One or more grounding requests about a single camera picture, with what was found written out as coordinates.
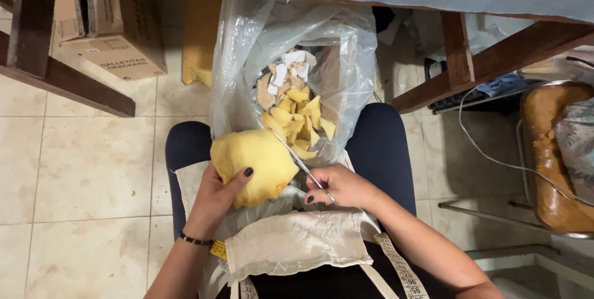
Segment beige cloth apron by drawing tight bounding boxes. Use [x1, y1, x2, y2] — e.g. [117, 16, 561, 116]
[173, 150, 400, 299]

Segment white cable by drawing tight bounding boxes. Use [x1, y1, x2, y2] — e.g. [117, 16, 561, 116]
[458, 84, 594, 207]

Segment yellow foam piece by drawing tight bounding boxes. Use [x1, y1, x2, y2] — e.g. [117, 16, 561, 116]
[210, 128, 300, 209]

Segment clear plastic bag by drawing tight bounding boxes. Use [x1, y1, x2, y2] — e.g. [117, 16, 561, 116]
[210, 0, 378, 166]

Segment person's right hand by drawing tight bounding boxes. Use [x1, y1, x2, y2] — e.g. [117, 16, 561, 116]
[304, 164, 382, 209]

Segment black bead bracelet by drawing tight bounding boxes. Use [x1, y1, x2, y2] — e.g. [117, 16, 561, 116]
[178, 231, 215, 247]

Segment floral cloth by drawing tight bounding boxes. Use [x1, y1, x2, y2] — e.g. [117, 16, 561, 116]
[553, 97, 594, 193]

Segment metal scissors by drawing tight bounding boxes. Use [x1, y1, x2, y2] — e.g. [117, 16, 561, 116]
[269, 128, 338, 206]

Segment pile of foam scraps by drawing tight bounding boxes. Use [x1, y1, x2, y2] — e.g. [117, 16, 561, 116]
[255, 49, 338, 160]

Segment brown padded chair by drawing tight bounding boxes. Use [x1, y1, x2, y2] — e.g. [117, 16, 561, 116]
[438, 80, 594, 240]

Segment measuring tape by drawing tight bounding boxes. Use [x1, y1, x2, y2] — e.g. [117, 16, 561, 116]
[210, 232, 430, 299]

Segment wooden table frame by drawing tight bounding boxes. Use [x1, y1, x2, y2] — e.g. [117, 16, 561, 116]
[0, 0, 594, 119]

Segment yellow foam sheet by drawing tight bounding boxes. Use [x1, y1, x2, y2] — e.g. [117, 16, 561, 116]
[182, 0, 224, 88]

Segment person's left hand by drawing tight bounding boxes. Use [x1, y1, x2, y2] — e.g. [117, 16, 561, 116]
[190, 162, 254, 237]

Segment person's legs in dark trousers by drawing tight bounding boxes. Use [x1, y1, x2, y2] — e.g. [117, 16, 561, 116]
[165, 102, 418, 244]

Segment blue cloth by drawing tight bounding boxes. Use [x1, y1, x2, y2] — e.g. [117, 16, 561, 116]
[476, 73, 539, 98]

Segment cardboard box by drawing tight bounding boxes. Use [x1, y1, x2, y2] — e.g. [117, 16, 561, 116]
[50, 0, 168, 82]

